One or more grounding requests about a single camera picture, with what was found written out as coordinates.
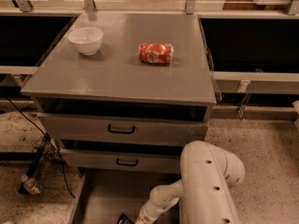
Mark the grey top drawer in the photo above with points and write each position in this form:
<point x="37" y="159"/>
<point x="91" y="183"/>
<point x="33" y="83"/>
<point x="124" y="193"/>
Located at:
<point x="158" y="132"/>

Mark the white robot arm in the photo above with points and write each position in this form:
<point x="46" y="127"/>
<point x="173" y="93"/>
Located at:
<point x="203" y="195"/>

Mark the crushed red soda can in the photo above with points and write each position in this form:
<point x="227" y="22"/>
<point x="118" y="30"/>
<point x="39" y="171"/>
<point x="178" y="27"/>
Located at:
<point x="160" y="53"/>

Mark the black top drawer handle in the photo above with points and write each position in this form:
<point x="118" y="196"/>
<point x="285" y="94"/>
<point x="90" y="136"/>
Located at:
<point x="120" y="130"/>

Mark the black drawer handle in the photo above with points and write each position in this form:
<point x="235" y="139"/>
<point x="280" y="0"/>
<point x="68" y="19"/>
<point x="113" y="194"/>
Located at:
<point x="130" y="163"/>
<point x="120" y="130"/>

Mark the black rxbar chocolate bar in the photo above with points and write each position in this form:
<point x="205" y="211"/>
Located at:
<point x="123" y="219"/>

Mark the white ceramic bowl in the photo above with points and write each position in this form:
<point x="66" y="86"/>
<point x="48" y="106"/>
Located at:
<point x="86" y="40"/>

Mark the black stand on floor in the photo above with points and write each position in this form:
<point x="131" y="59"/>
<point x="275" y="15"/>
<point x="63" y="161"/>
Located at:
<point x="34" y="164"/>

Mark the grey open bottom drawer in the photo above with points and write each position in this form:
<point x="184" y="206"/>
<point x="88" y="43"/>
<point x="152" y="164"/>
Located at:
<point x="106" y="194"/>

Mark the grey drawer cabinet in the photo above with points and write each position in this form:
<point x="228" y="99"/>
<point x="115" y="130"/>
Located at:
<point x="115" y="83"/>

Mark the black middle drawer handle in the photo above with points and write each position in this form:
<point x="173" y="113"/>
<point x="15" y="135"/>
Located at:
<point x="130" y="163"/>

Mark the plastic bottle on floor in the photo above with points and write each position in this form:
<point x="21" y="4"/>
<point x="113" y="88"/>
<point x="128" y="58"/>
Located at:
<point x="31" y="185"/>

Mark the grey middle drawer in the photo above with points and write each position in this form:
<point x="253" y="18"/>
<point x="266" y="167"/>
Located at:
<point x="107" y="160"/>

